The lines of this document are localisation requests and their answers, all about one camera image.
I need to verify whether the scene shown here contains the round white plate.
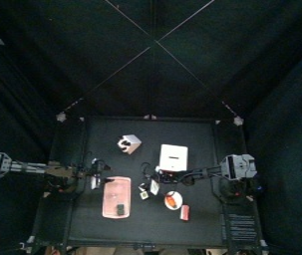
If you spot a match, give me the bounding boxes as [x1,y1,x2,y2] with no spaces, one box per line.
[162,190,185,211]

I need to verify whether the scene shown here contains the pink rectangular tray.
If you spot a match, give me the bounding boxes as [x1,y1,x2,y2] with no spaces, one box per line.
[102,175,134,220]

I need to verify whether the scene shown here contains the orange salmon sushi piece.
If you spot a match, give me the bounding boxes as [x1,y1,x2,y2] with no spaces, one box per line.
[166,194,178,208]

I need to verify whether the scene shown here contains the white rectangular box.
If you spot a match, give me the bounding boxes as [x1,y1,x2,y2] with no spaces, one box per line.
[158,143,189,172]

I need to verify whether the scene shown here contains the white flat card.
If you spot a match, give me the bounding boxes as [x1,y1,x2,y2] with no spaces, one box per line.
[150,179,161,196]

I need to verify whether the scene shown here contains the red tuna sushi piece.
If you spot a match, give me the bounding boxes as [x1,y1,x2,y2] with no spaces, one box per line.
[180,204,190,222]

